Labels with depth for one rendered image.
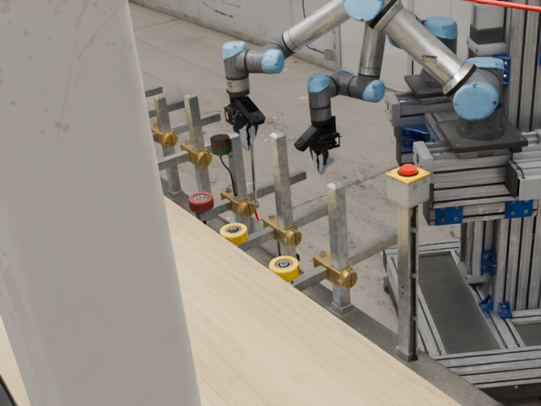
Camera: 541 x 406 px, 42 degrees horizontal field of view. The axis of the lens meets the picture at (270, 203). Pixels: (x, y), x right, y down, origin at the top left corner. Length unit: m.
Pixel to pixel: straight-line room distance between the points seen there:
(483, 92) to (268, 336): 0.91
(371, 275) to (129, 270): 3.22
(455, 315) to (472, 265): 0.22
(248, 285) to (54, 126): 1.64
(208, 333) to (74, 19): 1.51
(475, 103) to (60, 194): 1.89
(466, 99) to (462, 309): 1.08
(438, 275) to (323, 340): 1.50
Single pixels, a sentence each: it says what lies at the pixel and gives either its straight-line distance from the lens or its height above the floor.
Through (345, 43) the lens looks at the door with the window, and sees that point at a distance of 6.18.
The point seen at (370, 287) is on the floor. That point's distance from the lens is 3.34.
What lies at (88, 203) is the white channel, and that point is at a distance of 0.20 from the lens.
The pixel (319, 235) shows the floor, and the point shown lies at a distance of 3.76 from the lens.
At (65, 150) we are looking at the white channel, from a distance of 0.19.
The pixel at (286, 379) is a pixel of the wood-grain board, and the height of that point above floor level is 0.90.
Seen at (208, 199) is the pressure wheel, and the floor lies 0.91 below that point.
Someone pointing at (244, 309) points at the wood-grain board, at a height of 0.90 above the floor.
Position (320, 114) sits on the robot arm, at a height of 1.06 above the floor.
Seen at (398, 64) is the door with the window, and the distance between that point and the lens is 5.69.
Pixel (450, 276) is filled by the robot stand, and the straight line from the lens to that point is 3.05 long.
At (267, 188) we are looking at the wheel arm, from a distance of 2.39.
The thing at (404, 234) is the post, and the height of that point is 1.07.
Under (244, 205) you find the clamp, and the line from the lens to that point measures 2.27.
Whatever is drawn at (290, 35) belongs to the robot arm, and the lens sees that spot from 2.30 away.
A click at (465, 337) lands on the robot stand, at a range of 2.74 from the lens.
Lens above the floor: 1.92
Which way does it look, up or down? 28 degrees down
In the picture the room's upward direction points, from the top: 6 degrees counter-clockwise
